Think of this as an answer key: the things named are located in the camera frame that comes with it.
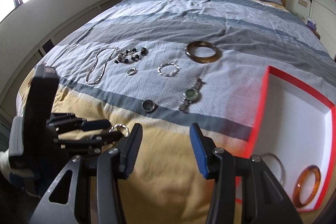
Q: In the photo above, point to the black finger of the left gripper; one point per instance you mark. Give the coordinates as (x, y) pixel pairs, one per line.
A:
(99, 139)

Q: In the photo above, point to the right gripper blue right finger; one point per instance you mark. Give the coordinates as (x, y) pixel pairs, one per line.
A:
(263, 198)

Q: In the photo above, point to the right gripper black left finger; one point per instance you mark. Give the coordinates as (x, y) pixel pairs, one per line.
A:
(67, 200)

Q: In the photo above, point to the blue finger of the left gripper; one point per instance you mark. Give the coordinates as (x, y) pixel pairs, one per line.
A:
(79, 124)

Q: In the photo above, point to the thin silver bangle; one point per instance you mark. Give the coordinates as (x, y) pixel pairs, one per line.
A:
(276, 166)

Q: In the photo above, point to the amber orange bangle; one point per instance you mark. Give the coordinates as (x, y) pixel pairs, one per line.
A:
(306, 186)

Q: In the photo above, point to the brown horn bangle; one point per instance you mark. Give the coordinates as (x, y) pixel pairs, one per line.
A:
(202, 52)

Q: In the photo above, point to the red white jewelry box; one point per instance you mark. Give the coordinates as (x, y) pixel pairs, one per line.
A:
(295, 122)

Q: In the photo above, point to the striped bed duvet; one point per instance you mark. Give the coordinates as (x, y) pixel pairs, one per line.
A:
(128, 65)

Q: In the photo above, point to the wooden nightstand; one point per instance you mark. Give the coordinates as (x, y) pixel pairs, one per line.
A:
(316, 34)

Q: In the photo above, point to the purple tissue box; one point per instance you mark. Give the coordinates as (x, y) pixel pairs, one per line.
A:
(310, 23)

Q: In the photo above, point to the white wardrobe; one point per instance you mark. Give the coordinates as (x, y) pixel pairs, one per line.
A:
(323, 14)

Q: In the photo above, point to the low white wall cabinet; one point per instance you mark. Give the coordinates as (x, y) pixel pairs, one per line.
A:
(9, 92)

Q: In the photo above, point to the wall socket right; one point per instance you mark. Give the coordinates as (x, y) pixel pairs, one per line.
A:
(303, 3)

